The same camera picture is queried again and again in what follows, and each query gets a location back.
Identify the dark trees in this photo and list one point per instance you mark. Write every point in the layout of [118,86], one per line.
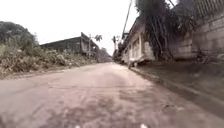
[104,56]

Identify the palm tree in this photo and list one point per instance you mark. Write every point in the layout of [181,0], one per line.
[115,41]
[98,37]

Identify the pale thin pole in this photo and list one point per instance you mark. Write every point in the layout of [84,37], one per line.
[89,48]

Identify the pale building with pillars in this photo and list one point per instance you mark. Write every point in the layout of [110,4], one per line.
[136,46]

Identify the grey concrete road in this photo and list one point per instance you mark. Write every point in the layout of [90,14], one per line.
[100,96]

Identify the leaning dark pole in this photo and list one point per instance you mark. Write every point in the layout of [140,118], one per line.
[126,18]

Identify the dark shed building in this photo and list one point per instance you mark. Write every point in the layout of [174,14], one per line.
[66,45]

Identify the concrete roadside gutter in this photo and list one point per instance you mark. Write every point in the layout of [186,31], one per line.
[186,91]

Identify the overgrown bushes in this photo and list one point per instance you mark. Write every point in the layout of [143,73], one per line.
[30,60]

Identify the large dark tree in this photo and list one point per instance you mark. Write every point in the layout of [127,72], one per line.
[16,33]

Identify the grey block wall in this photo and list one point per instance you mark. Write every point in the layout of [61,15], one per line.
[210,36]

